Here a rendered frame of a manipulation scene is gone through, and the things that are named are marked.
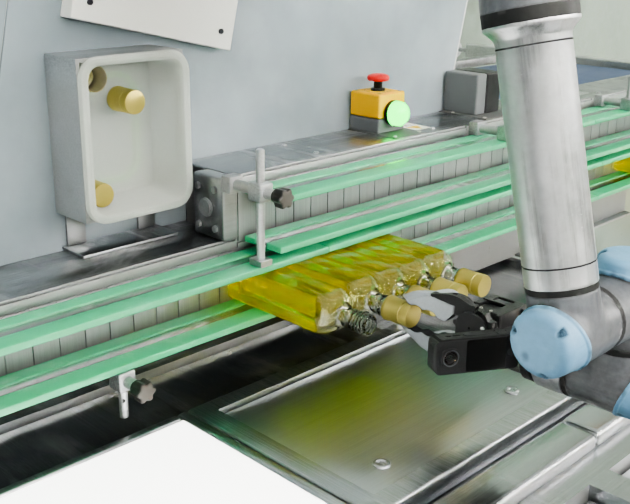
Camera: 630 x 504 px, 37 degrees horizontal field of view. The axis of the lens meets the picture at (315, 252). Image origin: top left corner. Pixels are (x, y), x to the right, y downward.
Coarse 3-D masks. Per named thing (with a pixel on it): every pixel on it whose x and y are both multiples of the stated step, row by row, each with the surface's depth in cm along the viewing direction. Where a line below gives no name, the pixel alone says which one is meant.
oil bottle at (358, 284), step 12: (300, 264) 137; (312, 264) 137; (324, 264) 137; (336, 264) 137; (312, 276) 135; (324, 276) 133; (336, 276) 132; (348, 276) 132; (360, 276) 132; (372, 276) 133; (348, 288) 130; (360, 288) 130; (372, 288) 131; (360, 300) 130; (372, 312) 132
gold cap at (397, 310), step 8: (392, 296) 128; (384, 304) 127; (392, 304) 127; (400, 304) 126; (408, 304) 126; (384, 312) 127; (392, 312) 126; (400, 312) 126; (408, 312) 125; (416, 312) 126; (392, 320) 127; (400, 320) 126; (408, 320) 126; (416, 320) 127
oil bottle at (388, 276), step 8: (320, 256) 141; (328, 256) 141; (336, 256) 141; (344, 256) 141; (352, 256) 141; (360, 256) 141; (344, 264) 138; (352, 264) 138; (360, 264) 138; (368, 264) 138; (376, 264) 138; (384, 264) 138; (368, 272) 135; (376, 272) 135; (384, 272) 135; (392, 272) 135; (400, 272) 136; (376, 280) 134; (384, 280) 134; (392, 280) 134; (400, 280) 135; (384, 288) 134; (392, 288) 134
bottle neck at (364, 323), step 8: (344, 312) 126; (352, 312) 125; (360, 312) 125; (344, 320) 125; (352, 320) 124; (360, 320) 124; (368, 320) 125; (376, 320) 125; (352, 328) 125; (360, 328) 123; (368, 328) 125
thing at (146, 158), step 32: (96, 64) 120; (128, 64) 131; (160, 64) 132; (96, 96) 129; (160, 96) 134; (96, 128) 130; (128, 128) 134; (160, 128) 136; (96, 160) 131; (128, 160) 135; (160, 160) 137; (128, 192) 136; (160, 192) 137
